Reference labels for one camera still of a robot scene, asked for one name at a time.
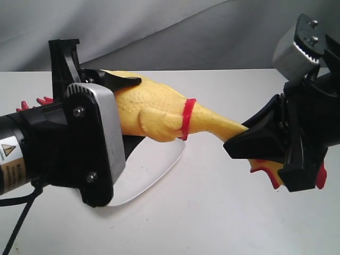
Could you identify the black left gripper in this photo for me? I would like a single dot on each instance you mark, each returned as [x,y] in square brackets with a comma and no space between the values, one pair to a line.
[68,78]

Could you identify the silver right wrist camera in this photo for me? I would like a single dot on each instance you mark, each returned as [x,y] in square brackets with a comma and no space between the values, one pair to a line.
[299,51]

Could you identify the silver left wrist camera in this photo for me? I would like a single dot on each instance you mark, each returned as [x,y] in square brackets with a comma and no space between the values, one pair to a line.
[97,150]

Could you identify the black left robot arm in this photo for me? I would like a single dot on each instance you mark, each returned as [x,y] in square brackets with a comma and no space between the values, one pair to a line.
[35,148]

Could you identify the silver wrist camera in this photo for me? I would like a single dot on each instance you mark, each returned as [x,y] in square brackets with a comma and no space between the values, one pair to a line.
[299,51]
[97,150]

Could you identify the yellow rubber chicken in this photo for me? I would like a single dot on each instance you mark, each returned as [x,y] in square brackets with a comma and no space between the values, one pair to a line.
[157,111]

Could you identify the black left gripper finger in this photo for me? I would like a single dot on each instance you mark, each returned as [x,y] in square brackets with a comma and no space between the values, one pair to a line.
[130,142]

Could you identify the white square ceramic plate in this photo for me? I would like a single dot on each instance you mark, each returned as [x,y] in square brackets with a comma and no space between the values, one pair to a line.
[149,162]

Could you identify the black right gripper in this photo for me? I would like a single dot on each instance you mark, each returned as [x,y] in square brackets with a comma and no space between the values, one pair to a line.
[316,100]

